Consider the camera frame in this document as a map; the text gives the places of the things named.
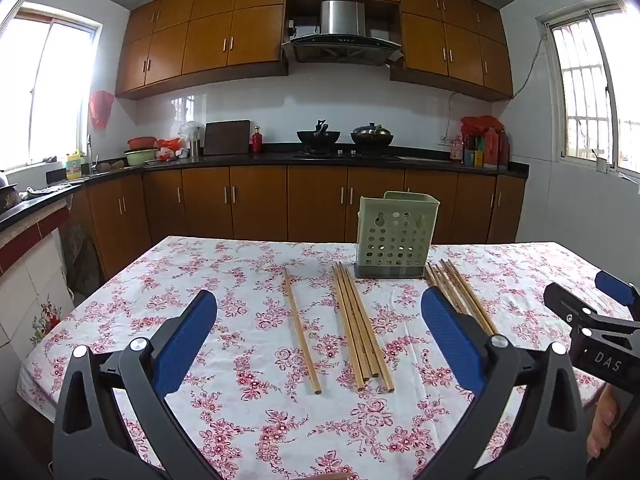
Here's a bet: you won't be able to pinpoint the hanging red plastic bag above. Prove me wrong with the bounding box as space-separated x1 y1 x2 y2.
89 90 115 130

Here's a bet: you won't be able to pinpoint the gas stove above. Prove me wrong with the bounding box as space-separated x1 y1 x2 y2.
292 146 403 162

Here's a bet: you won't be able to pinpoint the dark cloth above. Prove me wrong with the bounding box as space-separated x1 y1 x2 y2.
60 222 106 291

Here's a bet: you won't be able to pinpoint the red jugs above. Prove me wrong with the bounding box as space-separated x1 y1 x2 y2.
482 127 511 170

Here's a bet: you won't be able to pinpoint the green basin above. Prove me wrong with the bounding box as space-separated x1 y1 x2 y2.
124 148 160 167

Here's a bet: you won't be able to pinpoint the colourful boxes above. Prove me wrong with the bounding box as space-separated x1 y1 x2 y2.
464 136 485 168

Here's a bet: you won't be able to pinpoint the steel range hood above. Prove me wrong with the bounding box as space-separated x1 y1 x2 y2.
281 0 403 67

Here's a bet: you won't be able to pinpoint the plain sliding window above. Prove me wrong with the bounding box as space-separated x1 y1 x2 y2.
0 2 103 173

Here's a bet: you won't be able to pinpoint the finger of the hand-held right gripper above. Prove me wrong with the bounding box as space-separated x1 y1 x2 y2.
594 269 640 322
543 282 614 344

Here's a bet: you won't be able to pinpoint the white plastic bag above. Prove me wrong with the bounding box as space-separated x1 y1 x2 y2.
178 121 206 157

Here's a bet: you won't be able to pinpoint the black kitchen countertop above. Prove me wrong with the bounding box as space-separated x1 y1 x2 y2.
0 144 530 233

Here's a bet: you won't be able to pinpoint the wooden base cabinets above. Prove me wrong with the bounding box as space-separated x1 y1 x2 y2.
67 165 527 281

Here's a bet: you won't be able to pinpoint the black wok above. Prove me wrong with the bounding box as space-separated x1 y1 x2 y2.
296 119 342 147

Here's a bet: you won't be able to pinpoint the wooden wall cabinets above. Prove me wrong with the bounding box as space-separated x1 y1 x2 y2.
115 0 515 102

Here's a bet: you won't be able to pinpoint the barred sliding window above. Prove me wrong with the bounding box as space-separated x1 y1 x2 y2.
537 0 640 181

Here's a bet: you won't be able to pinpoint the dark cutting board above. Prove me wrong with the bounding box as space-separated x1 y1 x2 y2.
202 120 251 156

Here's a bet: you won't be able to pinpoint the large red plastic bag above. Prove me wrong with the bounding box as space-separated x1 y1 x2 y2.
461 115 506 134

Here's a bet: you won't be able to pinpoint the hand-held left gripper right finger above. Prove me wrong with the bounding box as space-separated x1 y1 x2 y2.
415 286 591 480

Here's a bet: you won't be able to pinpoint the dark metal pot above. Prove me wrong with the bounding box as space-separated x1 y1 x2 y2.
0 182 22 211

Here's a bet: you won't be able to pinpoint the person's right hand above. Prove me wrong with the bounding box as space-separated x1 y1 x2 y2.
586 382 632 461

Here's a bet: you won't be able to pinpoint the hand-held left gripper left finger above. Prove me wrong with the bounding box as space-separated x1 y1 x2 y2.
51 289 226 480

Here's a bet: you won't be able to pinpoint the dark lidded pot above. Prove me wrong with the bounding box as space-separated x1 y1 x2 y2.
350 122 394 147

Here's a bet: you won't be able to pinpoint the green perforated chopstick holder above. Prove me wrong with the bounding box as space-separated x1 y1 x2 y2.
354 191 441 279

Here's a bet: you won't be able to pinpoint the red floral tablecloth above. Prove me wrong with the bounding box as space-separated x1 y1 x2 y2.
17 236 640 480

